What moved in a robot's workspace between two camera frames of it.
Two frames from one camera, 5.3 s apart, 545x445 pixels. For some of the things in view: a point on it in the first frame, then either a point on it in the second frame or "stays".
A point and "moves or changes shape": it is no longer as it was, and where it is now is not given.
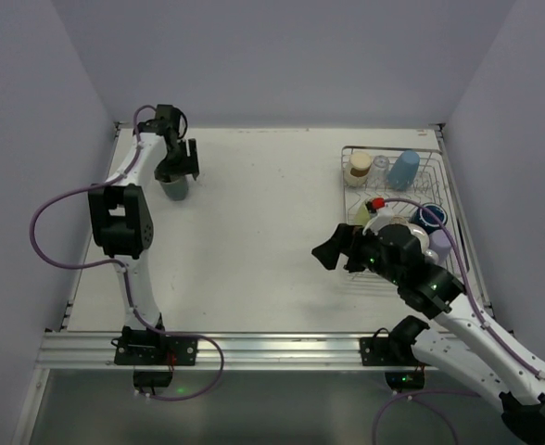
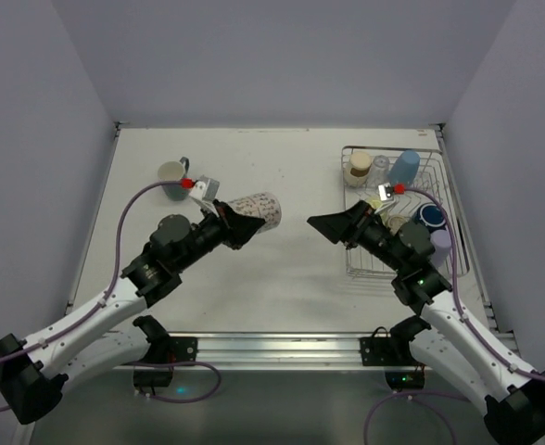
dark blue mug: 424,220 stays
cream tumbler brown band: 358,172 stays
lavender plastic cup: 438,241 stays
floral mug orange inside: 428,255 moves or changes shape
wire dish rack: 405,187 stays
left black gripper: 177,168 → 226,225
